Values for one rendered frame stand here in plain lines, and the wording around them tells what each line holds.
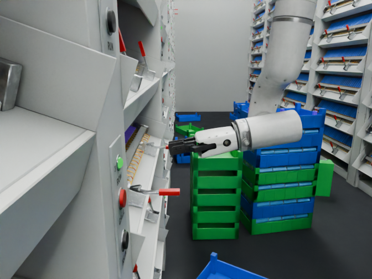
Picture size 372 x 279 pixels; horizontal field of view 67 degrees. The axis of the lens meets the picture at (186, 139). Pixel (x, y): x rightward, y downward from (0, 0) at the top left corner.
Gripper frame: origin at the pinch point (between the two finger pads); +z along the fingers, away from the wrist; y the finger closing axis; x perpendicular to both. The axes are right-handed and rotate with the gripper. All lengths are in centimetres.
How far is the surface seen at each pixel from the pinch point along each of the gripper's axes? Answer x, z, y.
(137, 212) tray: -1.0, 6.5, -29.6
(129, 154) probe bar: 3.7, 9.8, -12.0
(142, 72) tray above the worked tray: 20.1, 4.6, -0.4
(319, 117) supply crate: -11, -58, 44
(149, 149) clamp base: 0.9, 7.1, -1.0
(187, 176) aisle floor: -53, 3, 108
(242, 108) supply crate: -4, -30, 57
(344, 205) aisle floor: -68, -79, 65
